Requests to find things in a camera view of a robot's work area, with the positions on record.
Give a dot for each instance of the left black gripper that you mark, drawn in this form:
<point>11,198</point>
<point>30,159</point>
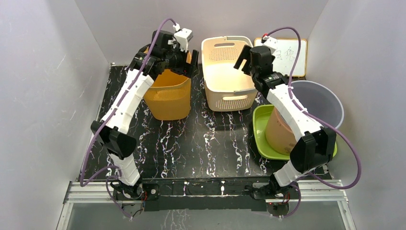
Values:
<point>184,67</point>

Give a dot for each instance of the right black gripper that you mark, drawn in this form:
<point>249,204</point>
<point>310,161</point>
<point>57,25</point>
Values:
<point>246,55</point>

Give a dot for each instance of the cream perforated basket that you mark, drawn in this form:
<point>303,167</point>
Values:
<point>227,89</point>

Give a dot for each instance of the orange mesh basket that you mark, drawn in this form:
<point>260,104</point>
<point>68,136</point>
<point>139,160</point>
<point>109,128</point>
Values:
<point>169,97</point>

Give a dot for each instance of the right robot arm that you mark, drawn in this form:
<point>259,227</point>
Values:
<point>315,142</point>

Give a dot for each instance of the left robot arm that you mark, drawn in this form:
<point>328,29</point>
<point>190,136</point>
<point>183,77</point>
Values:
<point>111,131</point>

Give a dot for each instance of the green plastic tray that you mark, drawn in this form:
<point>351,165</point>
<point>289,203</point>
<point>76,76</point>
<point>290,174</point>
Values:
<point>261,133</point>

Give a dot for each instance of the grey and tan bucket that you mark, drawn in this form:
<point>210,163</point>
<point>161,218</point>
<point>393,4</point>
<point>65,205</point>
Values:
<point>319,101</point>

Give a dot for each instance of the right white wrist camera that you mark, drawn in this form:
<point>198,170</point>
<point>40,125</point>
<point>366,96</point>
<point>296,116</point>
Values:
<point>270,42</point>

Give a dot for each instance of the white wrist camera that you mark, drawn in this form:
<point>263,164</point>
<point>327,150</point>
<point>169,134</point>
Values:
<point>270,42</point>
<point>181,38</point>

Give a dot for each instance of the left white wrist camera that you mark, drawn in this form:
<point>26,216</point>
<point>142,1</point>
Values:
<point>181,38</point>

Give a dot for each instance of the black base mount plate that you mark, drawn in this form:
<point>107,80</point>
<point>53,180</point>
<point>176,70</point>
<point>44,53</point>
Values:
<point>206,193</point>

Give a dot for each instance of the aluminium rail frame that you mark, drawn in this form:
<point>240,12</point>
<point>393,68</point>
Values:
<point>96,192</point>

